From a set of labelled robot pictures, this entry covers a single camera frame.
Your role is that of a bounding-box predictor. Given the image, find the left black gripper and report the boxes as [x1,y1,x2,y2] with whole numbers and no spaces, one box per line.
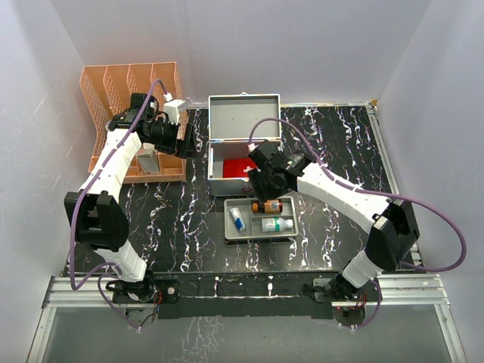
[145,117,198,160]

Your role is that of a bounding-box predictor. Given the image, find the brown bottle orange cap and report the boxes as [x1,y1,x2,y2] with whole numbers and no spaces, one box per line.
[251,200,283,214]

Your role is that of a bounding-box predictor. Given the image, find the clear bottle white cap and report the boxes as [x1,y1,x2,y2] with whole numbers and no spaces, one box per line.
[261,217,294,233]

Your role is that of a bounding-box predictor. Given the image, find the red first aid pouch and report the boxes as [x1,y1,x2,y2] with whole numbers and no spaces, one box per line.
[222,157,256,178]

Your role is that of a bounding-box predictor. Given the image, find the grey plastic tray insert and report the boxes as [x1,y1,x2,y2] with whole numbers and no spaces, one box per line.
[224,197,299,242]

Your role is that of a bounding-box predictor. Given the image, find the white blue tube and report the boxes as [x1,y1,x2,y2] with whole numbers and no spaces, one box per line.
[229,207,247,232]

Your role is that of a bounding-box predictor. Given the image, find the silver metal medicine case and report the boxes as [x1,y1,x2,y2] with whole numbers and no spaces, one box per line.
[207,93,282,197]

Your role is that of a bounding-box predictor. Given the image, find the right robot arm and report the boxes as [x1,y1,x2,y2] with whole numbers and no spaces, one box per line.
[247,141,420,301]

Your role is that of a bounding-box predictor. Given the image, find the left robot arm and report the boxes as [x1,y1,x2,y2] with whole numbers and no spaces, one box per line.
[64,93,196,302]

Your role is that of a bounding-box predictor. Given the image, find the grey stationery box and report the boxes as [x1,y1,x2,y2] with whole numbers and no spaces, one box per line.
[137,148,160,175]

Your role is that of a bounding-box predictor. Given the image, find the orange plastic file organizer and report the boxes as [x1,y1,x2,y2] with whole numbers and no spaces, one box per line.
[79,62,186,184]

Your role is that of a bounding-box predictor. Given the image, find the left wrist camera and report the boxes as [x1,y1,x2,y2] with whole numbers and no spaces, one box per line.
[163,93,187,125]

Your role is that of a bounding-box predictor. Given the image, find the aluminium frame rail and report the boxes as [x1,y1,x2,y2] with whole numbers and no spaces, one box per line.
[28,273,467,362]

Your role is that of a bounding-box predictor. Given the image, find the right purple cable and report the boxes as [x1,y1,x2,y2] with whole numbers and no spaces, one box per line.
[247,117,468,332]

